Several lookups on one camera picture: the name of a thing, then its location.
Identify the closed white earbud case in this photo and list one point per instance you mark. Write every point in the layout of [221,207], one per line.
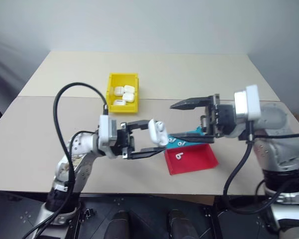
[128,97]
[129,89]
[119,90]
[119,102]

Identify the white earbud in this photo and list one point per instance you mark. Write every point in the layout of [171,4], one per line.
[160,124]
[181,143]
[171,140]
[179,156]

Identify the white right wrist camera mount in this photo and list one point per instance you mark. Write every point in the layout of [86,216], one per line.
[251,102]

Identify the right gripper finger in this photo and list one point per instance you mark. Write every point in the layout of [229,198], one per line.
[189,103]
[199,138]

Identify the yellow plastic bin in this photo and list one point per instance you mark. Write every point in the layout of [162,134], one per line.
[134,104]

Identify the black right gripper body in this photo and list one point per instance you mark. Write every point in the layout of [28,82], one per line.
[221,119]

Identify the teal plastic tray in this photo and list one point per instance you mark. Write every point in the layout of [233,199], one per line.
[196,130]

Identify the white earbud case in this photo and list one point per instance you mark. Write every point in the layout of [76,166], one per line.
[119,102]
[154,134]
[129,89]
[128,97]
[119,90]

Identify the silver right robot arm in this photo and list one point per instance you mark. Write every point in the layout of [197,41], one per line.
[276,149]

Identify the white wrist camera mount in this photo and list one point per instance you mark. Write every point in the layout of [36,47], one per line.
[104,132]
[251,102]

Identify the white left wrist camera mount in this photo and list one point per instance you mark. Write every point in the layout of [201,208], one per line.
[104,132]

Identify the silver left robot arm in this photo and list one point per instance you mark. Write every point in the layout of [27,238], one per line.
[82,145]

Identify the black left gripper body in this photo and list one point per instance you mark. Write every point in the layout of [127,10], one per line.
[124,142]

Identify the small black clip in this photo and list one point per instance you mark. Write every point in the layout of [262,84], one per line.
[89,213]

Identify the red plastic tray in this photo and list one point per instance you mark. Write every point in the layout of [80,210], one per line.
[196,159]

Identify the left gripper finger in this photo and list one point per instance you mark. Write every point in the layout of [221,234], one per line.
[139,124]
[146,152]

